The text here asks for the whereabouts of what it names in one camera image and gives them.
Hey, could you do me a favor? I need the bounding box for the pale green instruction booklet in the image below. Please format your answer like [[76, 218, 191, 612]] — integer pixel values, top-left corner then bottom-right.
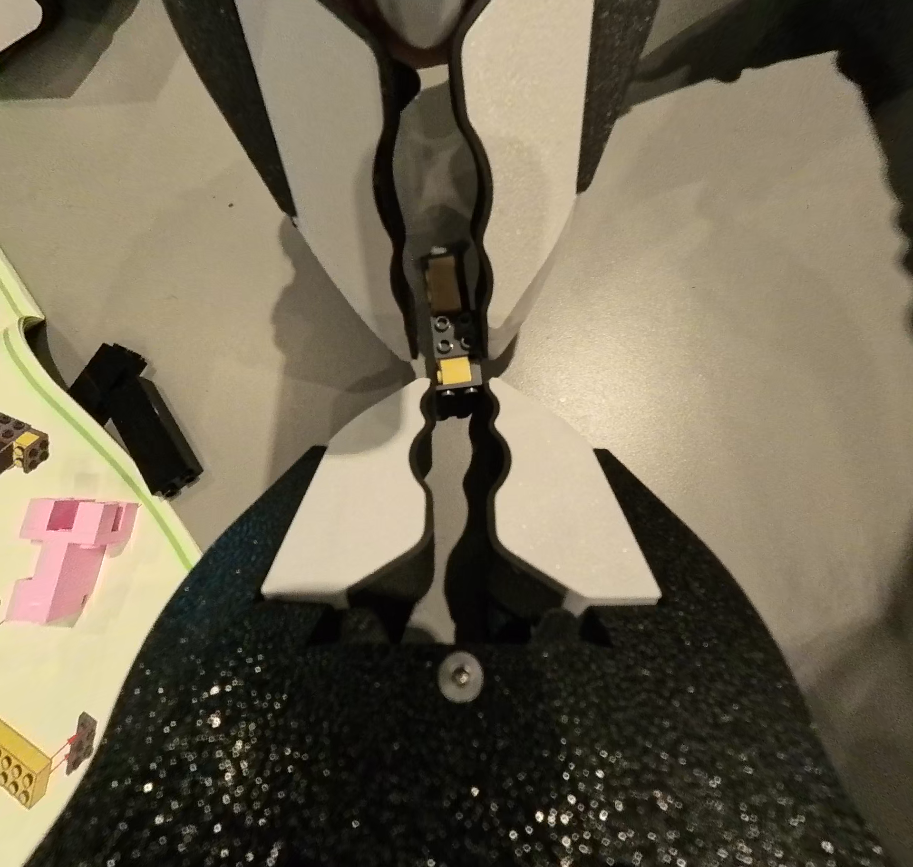
[[0, 246, 202, 811]]

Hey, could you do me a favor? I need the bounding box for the pink brick pig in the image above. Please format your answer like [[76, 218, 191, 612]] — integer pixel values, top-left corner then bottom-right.
[[6, 496, 141, 627]]

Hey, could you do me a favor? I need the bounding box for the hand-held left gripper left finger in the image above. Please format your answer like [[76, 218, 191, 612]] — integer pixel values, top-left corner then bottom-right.
[[261, 380, 437, 610]]

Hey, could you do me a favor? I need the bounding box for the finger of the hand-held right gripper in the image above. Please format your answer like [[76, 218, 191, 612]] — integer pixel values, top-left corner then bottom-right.
[[232, 0, 429, 365], [449, 0, 606, 365]]

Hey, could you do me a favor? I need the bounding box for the grey square plate brick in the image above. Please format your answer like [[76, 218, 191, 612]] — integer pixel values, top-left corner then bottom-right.
[[430, 312, 481, 359]]

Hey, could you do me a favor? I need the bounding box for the yellow and black brick block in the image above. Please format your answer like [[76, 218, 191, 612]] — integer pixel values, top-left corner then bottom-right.
[[424, 248, 493, 420]]

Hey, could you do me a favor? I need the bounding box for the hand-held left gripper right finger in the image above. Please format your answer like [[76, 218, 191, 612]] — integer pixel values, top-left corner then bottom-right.
[[456, 382, 664, 610]]

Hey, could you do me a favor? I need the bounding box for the black long brick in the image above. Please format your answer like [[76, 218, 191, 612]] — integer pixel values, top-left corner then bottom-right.
[[68, 342, 148, 426], [107, 376, 205, 500]]

